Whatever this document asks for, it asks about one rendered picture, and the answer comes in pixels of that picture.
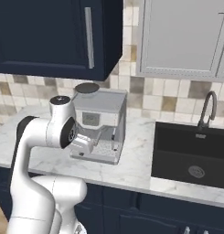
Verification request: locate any navy base cupboard run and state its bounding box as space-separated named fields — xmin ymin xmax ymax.
xmin=0 ymin=165 xmax=224 ymax=234

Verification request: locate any dark curved tap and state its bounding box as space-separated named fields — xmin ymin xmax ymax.
xmin=197 ymin=90 xmax=219 ymax=133

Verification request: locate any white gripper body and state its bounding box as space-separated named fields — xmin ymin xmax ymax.
xmin=69 ymin=137 xmax=95 ymax=157

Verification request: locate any navy wall cupboard door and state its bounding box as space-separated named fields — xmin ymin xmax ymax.
xmin=0 ymin=0 xmax=106 ymax=82

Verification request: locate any silver coffee machine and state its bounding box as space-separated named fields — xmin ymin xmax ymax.
xmin=69 ymin=82 xmax=129 ymax=166

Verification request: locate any silver wall cupboard handle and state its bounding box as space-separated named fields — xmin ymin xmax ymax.
xmin=84 ymin=6 xmax=96 ymax=70

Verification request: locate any black sink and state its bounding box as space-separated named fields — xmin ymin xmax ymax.
xmin=150 ymin=121 xmax=224 ymax=191

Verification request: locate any navy wall cupboard body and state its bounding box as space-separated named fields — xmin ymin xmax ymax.
xmin=102 ymin=0 xmax=124 ymax=82

